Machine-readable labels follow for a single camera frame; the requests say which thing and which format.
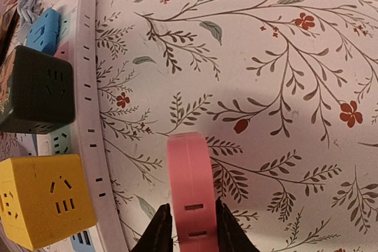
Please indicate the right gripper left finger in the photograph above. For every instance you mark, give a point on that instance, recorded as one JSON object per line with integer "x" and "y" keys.
{"x": 158, "y": 235}

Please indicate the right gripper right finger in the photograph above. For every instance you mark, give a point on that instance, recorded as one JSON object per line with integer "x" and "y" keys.
{"x": 231, "y": 237}

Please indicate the pink plug adapter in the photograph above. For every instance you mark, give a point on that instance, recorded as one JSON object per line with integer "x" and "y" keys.
{"x": 192, "y": 192}

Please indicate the yellow cube socket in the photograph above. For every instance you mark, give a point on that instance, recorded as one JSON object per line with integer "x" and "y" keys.
{"x": 44, "y": 199}

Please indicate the white long power strip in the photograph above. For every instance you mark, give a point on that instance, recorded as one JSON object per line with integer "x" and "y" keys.
{"x": 76, "y": 44}

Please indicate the cyan plug adapter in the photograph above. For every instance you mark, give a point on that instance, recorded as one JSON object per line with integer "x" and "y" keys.
{"x": 44, "y": 32}

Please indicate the dark green cube socket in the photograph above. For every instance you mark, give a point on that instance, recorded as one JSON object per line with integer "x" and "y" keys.
{"x": 37, "y": 92}

